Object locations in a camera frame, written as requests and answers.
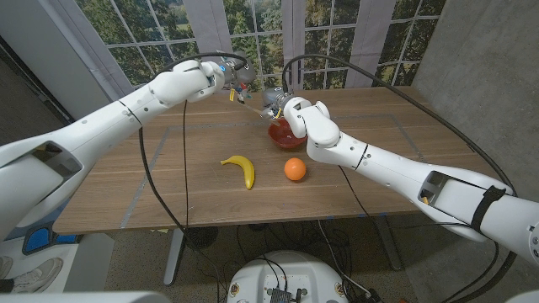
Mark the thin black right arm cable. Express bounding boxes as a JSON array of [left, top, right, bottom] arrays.
[[338, 164, 375, 218]]

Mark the yellow toy banana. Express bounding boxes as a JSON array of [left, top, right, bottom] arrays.
[[220, 155, 256, 191]]

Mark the printed window backdrop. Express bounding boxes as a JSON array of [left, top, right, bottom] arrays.
[[75, 0, 447, 96]]

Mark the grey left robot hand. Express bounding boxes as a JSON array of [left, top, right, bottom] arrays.
[[218, 56, 257, 104]]

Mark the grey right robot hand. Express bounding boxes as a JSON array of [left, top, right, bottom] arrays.
[[261, 87, 296, 123]]

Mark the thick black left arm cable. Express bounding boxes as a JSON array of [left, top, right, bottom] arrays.
[[138, 51, 249, 291]]

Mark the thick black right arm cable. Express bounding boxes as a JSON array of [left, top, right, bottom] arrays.
[[280, 53, 518, 303]]

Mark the red white toothpaste tube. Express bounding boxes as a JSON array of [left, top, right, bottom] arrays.
[[229, 82, 250, 104]]

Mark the red bowl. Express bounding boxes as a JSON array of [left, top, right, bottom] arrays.
[[268, 117, 308, 151]]

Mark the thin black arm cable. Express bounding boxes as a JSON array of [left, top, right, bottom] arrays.
[[338, 164, 375, 218], [181, 99, 190, 231]]

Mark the black floor cable bundle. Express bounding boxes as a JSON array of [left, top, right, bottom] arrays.
[[235, 218, 371, 303]]

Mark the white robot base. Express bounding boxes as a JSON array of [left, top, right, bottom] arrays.
[[226, 250, 349, 303]]

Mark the toy orange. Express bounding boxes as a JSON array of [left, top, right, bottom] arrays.
[[284, 157, 307, 183]]

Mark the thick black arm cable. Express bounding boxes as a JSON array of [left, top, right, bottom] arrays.
[[280, 53, 518, 303], [138, 51, 249, 291]]

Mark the white sneaker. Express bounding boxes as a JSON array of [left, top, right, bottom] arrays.
[[0, 256, 64, 295]]

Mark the white floor cable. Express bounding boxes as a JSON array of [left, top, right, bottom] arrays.
[[318, 221, 372, 296]]

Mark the wooden toothbrush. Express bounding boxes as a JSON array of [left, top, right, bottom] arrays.
[[237, 99, 281, 126]]

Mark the black round fan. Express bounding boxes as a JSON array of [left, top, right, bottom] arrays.
[[184, 226, 219, 250]]

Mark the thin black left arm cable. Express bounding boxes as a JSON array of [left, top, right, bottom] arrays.
[[181, 99, 190, 231]]

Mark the white table leg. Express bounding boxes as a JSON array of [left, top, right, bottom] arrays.
[[163, 227, 186, 287], [372, 214, 405, 271]]

